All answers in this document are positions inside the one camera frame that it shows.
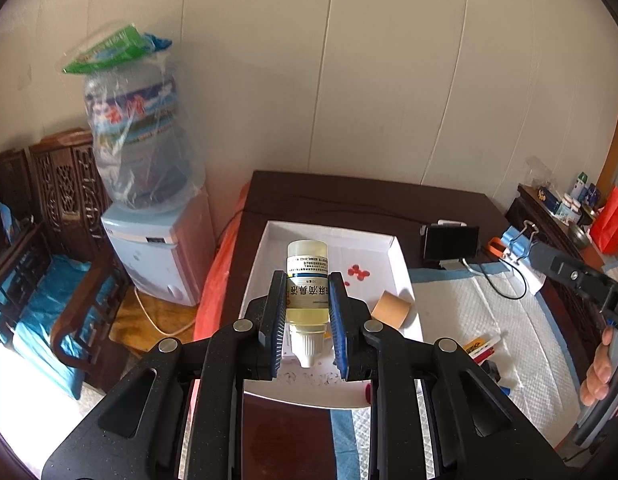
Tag orange plastic sheet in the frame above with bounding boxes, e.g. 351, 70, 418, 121
194, 210, 250, 346

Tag person's right hand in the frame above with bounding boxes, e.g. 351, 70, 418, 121
579, 329, 614, 407

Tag white phone holder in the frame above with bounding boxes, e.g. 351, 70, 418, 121
436, 218, 470, 272

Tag blue binder clip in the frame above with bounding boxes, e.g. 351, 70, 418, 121
501, 220, 540, 266

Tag green plastic packet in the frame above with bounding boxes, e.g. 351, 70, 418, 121
63, 22, 150, 76

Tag dark metal dish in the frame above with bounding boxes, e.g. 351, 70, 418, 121
569, 222, 592, 248

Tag yellow liquid plastic bottle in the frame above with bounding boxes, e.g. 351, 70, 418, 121
285, 240, 330, 368

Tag red paper bag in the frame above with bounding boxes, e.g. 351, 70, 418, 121
589, 186, 618, 256

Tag carved wooden chair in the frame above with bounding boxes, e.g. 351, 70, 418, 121
29, 132, 140, 401
0, 149, 44, 351

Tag white shallow cardboard box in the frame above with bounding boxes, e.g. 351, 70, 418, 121
241, 219, 424, 408

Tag light blue water dispenser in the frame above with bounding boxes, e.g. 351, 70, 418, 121
101, 187, 214, 308

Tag black cable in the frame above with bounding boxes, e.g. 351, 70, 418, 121
466, 255, 532, 299

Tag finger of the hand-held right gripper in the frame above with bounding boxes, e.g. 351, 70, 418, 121
531, 242, 618, 321

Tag small black clip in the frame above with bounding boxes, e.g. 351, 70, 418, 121
481, 360, 504, 386

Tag white flat box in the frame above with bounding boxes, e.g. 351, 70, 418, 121
509, 255, 547, 297

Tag black phone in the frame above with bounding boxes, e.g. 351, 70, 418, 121
421, 224, 480, 262

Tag wrapped blue water jug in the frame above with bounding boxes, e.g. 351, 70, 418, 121
83, 67, 207, 216

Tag blue seat cushion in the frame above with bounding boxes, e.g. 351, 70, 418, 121
11, 254, 124, 401

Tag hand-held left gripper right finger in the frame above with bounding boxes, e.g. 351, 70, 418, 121
328, 271, 572, 480

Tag blue tin box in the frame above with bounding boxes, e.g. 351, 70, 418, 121
536, 187, 562, 213

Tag red round stickers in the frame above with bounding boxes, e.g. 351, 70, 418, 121
343, 262, 374, 288

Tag brown cardboard tape roll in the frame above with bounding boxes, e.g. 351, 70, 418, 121
370, 290, 413, 331

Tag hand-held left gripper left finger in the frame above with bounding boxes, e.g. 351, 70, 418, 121
41, 270, 290, 480

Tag dark carved wooden cabinet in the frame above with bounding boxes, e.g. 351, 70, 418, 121
504, 184, 618, 281

